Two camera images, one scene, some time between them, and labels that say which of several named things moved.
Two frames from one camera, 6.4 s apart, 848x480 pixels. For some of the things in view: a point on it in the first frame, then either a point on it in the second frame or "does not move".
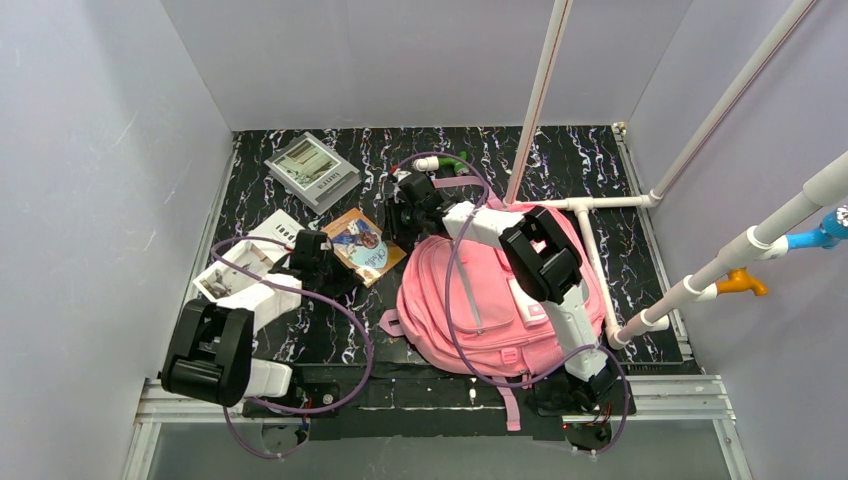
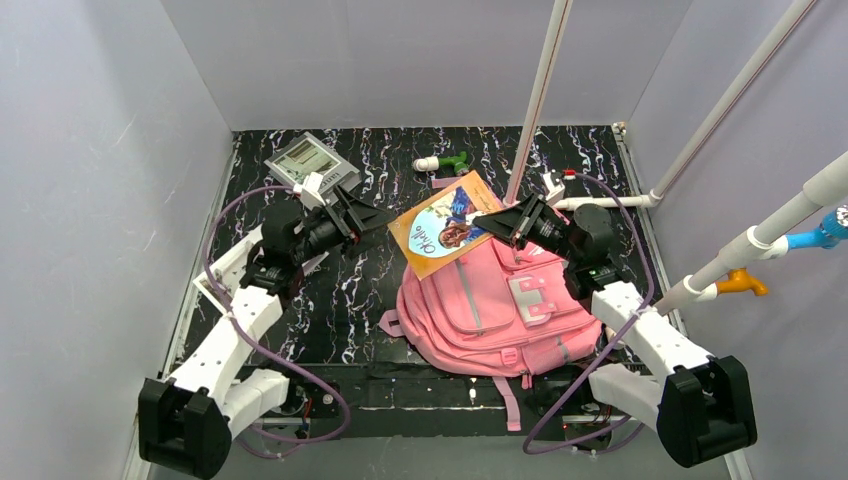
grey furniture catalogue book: x=314 y=172 does not move
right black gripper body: x=400 y=216 → x=526 y=221
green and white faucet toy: x=433 y=163 does not move
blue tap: x=832 y=229 does not move
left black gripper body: x=324 y=266 → x=346 y=216
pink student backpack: x=461 y=306 does not move
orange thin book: x=362 y=249 → x=443 y=229
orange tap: x=739 y=281 does not move
